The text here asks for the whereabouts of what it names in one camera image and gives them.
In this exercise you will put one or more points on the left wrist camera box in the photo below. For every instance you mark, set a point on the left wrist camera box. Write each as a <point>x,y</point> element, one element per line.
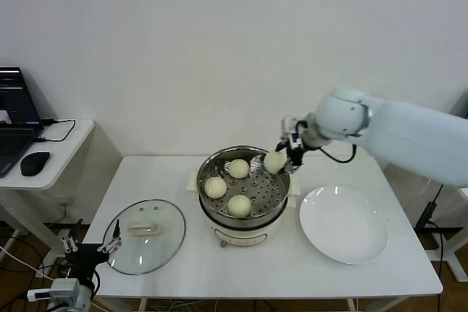
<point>62,288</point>

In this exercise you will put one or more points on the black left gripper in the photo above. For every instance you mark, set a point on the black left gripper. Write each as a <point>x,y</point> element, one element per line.
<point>86,259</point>

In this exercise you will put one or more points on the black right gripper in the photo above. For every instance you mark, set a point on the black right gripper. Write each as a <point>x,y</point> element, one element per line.
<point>296,153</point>

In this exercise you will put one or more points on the white side desk with laptop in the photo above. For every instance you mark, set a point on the white side desk with laptop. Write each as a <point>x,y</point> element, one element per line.
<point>69,151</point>

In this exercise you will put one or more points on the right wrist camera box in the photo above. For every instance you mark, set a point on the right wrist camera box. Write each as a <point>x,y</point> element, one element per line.
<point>290,129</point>

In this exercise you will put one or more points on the white wall socket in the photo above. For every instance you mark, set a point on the white wall socket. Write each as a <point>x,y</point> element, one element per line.
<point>65,204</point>

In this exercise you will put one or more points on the white steamed baozi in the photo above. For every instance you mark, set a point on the white steamed baozi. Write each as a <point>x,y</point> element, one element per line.
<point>239,205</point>
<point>215,187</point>
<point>239,168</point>
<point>275,162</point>

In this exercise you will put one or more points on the black computer mouse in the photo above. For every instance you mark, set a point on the black computer mouse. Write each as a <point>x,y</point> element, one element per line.
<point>34,163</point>

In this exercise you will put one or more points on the white round plate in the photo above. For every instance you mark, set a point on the white round plate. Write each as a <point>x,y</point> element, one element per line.
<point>343,224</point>

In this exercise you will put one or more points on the stainless steel steamer basket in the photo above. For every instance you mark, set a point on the stainless steel steamer basket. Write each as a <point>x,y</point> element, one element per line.
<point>256,221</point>

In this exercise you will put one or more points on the black open laptop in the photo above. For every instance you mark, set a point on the black open laptop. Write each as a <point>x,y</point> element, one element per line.
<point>14,107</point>

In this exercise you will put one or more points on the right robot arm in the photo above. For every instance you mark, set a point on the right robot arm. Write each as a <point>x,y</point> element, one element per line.
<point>402,144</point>

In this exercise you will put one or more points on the cream electric cooker base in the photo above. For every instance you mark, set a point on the cream electric cooker base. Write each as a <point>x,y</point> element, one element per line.
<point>245,237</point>

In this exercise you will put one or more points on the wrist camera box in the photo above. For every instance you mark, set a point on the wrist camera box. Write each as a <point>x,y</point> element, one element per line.
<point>62,288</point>
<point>290,129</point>

